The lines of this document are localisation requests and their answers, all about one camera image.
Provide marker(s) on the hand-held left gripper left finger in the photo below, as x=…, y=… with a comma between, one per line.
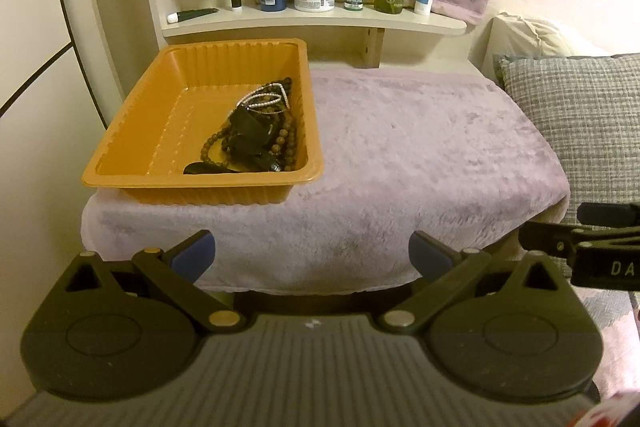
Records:
x=192, y=252

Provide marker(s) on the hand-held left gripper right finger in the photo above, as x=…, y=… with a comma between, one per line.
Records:
x=430, y=252

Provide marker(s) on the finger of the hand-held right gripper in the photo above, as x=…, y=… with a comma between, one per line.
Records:
x=547, y=237
x=610, y=213

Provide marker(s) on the orange plastic tray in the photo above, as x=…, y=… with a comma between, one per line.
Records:
x=165, y=127

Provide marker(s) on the black wristband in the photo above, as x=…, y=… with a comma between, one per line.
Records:
x=247, y=129

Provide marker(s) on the white pearl strand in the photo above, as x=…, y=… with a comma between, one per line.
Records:
x=257, y=102

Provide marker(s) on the grey checked pillow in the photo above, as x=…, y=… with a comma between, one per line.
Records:
x=585, y=122

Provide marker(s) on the cream pillow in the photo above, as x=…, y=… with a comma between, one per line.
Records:
x=530, y=39

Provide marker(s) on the dark green tube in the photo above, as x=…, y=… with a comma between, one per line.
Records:
x=197, y=14

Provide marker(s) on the white curved furniture panel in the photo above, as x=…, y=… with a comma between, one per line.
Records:
x=85, y=32

